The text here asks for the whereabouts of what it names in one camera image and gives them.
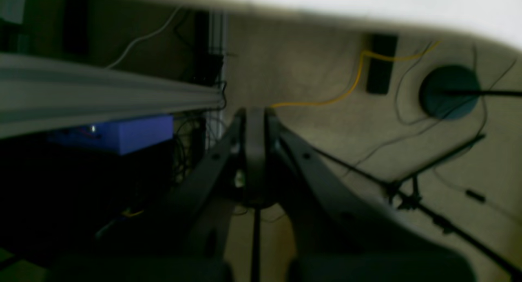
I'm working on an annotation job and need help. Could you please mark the yellow cable on floor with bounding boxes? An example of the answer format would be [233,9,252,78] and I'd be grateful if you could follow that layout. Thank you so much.
[271,40,443,108]

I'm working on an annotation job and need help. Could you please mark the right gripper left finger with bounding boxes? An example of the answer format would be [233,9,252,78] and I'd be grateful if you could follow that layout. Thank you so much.
[49,108,266,282]

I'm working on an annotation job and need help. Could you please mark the white cable on floor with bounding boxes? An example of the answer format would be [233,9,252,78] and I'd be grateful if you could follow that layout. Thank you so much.
[106,5,182,69]

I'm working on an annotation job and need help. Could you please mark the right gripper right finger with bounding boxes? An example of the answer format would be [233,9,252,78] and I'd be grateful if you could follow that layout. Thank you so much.
[265,108,476,282]

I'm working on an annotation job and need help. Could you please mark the blue box under table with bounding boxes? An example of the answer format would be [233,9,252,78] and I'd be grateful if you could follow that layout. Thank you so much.
[47,115,174,155]

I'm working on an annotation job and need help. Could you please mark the grey aluminium frame rail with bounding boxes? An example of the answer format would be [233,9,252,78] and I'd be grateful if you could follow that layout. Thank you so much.
[0,53,223,139]

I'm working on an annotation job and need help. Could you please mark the black tripod stand legs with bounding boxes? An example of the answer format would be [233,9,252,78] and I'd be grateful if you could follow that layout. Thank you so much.
[317,133,521,282]

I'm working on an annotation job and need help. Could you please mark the black power adapter on floor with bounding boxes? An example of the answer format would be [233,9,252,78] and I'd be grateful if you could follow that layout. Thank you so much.
[367,34,399,95]

